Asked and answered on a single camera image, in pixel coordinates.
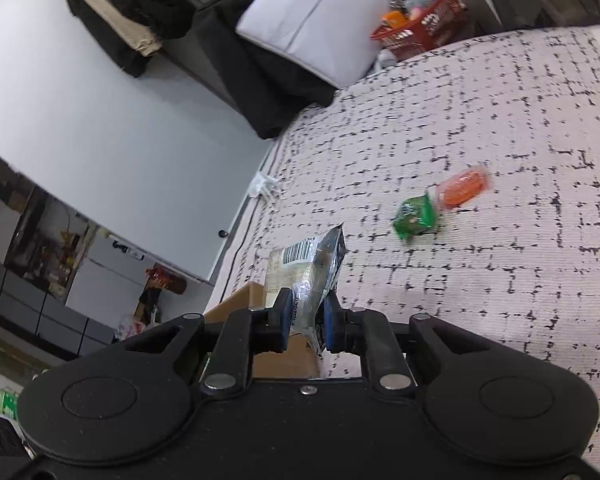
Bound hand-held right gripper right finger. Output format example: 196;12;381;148
322;291;566;392

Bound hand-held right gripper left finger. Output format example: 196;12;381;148
115;287;293;393

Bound brown cardboard box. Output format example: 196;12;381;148
202;282;323;380

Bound clear pale snack packet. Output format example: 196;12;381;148
265;222;347;358

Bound small dark green snack packet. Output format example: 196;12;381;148
391;194;438;242

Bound orange snack packet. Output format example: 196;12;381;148
436;164;490;211

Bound red ornament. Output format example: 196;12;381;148
145;265;188;296

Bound white crumpled cloth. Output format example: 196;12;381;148
247;171;283;200

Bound clear plastic bag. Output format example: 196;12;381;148
114;312;151;343

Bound white cabinet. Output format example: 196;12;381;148
65;230;156;331

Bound black cloth bag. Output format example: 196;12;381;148
192;0;338;141

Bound grey low cabinets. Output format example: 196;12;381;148
0;252;116;361

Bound dark cluttered shelf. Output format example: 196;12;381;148
2;190;88;291

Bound green bottle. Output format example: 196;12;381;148
0;385;21;421

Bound red plastic basket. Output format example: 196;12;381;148
370;0;473;63

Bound white fabric bag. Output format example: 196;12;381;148
235;0;428;90

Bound dark hanging clothes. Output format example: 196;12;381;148
57;0;196;79

